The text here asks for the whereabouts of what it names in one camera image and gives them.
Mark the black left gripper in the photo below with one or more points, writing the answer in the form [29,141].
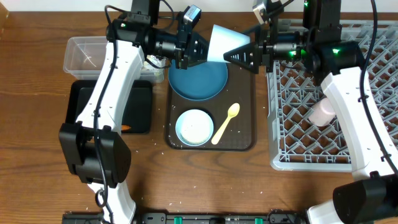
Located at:
[182,61]

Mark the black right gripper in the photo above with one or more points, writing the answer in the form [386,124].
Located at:
[263,52]

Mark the light blue plastic cup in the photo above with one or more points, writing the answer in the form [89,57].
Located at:
[224,40]

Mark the green snack wrapper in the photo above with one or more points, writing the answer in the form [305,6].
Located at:
[153,63]

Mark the pink plastic cup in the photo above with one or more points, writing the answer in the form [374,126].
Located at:
[323,113]

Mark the orange carrot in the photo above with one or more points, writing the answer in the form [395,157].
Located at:
[125,128]

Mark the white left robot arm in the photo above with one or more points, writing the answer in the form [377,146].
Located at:
[92,145]

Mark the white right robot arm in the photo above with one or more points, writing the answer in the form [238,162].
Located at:
[340,68]

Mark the black waste tray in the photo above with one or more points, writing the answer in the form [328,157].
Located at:
[137,113]

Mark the grey dishwasher rack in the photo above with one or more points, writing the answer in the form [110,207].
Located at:
[294,142]

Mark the clear plastic waste bin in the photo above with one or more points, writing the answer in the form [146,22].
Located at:
[84,59]

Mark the dark blue bowl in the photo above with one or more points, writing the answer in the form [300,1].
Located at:
[200,82]

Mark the yellow plastic spoon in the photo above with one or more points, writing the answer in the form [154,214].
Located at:
[233,111]

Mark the dark brown serving tray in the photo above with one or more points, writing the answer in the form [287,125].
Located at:
[240,133]

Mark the light blue rice bowl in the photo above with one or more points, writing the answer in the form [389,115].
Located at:
[194,127]

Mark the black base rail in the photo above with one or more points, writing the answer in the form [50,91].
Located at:
[273,217]

